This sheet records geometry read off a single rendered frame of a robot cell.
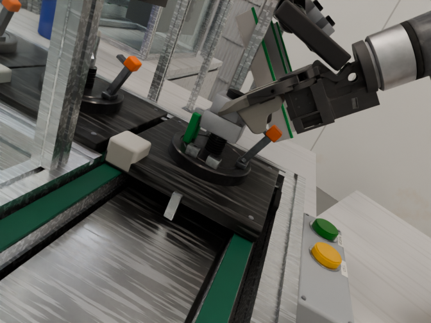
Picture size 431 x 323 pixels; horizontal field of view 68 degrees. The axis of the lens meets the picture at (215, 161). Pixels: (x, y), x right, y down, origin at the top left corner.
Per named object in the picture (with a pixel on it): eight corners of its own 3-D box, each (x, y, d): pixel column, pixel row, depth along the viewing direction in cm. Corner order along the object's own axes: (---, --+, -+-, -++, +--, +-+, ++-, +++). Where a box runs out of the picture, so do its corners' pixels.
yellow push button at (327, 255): (333, 260, 46) (341, 250, 45) (335, 278, 42) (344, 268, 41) (308, 247, 46) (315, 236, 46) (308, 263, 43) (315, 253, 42)
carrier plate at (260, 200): (275, 177, 64) (280, 168, 63) (254, 243, 42) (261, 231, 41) (171, 124, 67) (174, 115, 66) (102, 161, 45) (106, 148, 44)
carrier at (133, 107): (165, 121, 67) (185, 63, 62) (93, 156, 45) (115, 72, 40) (69, 72, 70) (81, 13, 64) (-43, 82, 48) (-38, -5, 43)
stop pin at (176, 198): (175, 216, 45) (185, 194, 43) (171, 221, 43) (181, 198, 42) (166, 212, 45) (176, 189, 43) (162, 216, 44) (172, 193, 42)
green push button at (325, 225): (331, 234, 52) (338, 225, 51) (333, 248, 49) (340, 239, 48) (309, 223, 53) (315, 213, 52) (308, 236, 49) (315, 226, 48)
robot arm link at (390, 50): (405, 21, 37) (390, 25, 44) (363, 38, 38) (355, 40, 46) (421, 83, 38) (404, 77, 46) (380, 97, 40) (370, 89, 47)
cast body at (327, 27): (318, 50, 84) (341, 31, 81) (310, 43, 81) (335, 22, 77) (303, 31, 88) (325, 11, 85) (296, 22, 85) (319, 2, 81)
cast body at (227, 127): (240, 137, 53) (258, 99, 50) (234, 145, 49) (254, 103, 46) (196, 115, 54) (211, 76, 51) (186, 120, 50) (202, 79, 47)
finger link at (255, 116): (229, 147, 46) (291, 124, 44) (213, 108, 45) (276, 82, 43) (229, 143, 49) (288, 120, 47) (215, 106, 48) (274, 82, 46)
